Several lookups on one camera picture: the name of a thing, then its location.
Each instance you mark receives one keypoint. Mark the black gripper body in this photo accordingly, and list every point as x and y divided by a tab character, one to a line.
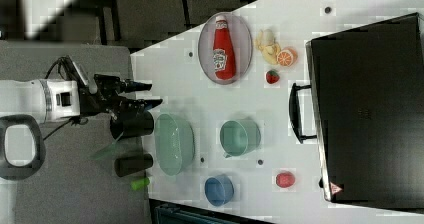
102	94

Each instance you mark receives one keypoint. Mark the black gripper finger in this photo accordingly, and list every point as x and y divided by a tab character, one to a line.
133	86
144	105

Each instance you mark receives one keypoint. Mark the green strainer bowl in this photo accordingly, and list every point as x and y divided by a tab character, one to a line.
174	143

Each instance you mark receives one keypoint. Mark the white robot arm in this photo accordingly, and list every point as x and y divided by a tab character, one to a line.
26	105

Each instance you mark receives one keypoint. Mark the black cylinder upper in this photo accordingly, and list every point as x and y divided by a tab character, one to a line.
132	126

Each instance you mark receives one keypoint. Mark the black cylinder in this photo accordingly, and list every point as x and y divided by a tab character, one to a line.
132	126
128	165

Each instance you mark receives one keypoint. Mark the black cylinder lower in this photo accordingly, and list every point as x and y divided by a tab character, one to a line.
128	165

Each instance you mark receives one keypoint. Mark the green marker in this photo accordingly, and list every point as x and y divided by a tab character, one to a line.
140	183

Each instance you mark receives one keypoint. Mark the red ketchup bottle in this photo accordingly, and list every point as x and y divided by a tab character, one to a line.
223	52

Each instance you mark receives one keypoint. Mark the green cup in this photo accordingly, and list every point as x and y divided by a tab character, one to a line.
239	137

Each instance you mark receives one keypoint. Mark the blue cup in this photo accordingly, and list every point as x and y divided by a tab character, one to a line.
219	190

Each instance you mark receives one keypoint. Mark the small red strawberry toy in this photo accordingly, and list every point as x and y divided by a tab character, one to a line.
272	77

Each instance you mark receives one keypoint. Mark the yellow banana toy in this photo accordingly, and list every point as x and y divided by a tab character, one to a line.
266	44

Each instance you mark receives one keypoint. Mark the orange slice toy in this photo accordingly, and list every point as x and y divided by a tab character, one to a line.
287	57

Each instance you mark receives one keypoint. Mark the large red strawberry toy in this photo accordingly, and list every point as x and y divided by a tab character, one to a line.
285	179

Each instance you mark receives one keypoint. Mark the black toaster oven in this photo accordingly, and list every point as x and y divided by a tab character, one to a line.
367	88

